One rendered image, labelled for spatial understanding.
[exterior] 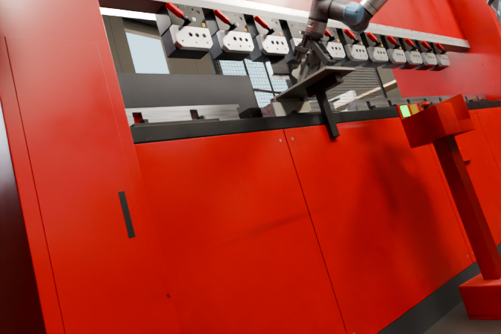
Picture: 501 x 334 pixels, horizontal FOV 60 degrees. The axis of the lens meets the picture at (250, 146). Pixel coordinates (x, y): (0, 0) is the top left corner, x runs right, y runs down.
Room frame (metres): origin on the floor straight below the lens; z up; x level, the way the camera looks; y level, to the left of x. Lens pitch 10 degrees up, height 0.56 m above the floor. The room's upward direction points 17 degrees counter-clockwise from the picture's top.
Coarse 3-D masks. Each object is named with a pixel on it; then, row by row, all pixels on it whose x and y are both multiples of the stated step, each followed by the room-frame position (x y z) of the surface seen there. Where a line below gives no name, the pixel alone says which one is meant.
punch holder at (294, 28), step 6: (282, 24) 1.76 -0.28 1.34; (288, 24) 1.74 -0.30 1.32; (294, 24) 1.77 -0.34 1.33; (300, 24) 1.80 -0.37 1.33; (282, 30) 1.77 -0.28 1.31; (288, 30) 1.75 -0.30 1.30; (294, 30) 1.76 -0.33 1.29; (300, 30) 1.79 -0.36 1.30; (306, 30) 1.82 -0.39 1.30; (288, 36) 1.75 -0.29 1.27; (294, 36) 1.75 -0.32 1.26; (300, 36) 1.78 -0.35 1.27; (288, 42) 1.77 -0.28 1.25; (294, 42) 1.74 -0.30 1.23; (300, 42) 1.77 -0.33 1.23; (288, 54) 1.78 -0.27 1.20; (288, 60) 1.79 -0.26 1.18; (294, 60) 1.80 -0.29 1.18
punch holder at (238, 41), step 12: (228, 12) 1.52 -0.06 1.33; (216, 24) 1.47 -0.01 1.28; (240, 24) 1.55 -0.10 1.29; (216, 36) 1.49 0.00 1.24; (228, 36) 1.49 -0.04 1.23; (240, 36) 1.53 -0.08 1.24; (216, 48) 1.50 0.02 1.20; (228, 48) 1.48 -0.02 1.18; (240, 48) 1.51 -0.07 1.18; (252, 48) 1.56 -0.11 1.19; (240, 60) 1.61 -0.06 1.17
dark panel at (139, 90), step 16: (128, 80) 1.79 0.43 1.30; (144, 80) 1.85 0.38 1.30; (160, 80) 1.91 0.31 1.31; (176, 80) 1.96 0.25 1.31; (192, 80) 2.03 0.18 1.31; (208, 80) 2.10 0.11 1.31; (224, 80) 2.17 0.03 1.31; (240, 80) 2.25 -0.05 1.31; (128, 96) 1.78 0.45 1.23; (144, 96) 1.83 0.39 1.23; (160, 96) 1.89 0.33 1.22; (176, 96) 1.95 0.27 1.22; (192, 96) 2.01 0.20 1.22; (208, 96) 2.08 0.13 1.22; (224, 96) 2.15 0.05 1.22; (240, 96) 2.22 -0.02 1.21; (240, 112) 2.20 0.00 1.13
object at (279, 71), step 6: (270, 60) 1.66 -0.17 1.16; (276, 60) 1.69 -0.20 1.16; (282, 60) 1.71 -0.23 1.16; (270, 66) 1.66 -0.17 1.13; (276, 66) 1.68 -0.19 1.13; (282, 66) 1.71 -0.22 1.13; (270, 72) 1.67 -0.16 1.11; (276, 72) 1.67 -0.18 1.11; (282, 72) 1.70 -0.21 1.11; (288, 72) 1.72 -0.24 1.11; (276, 78) 1.68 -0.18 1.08; (282, 78) 1.70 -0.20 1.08; (288, 78) 1.73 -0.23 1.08
